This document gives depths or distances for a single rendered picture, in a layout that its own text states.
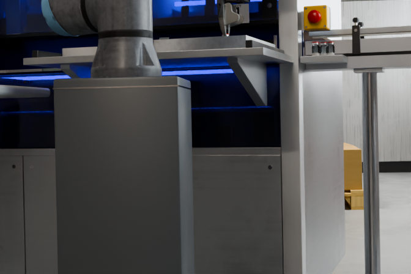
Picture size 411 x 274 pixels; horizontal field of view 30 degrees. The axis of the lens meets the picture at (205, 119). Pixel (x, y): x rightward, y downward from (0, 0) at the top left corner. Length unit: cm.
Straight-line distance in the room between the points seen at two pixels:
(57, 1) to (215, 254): 109
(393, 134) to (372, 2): 145
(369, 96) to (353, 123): 605
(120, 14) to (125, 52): 8
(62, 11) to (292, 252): 111
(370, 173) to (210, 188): 51
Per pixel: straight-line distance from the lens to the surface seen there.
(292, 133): 237
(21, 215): 274
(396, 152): 860
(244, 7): 242
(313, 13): 234
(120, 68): 157
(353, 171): 553
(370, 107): 248
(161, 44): 209
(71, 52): 233
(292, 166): 237
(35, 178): 270
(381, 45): 245
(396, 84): 859
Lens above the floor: 72
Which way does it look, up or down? 1 degrees down
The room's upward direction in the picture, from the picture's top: 1 degrees counter-clockwise
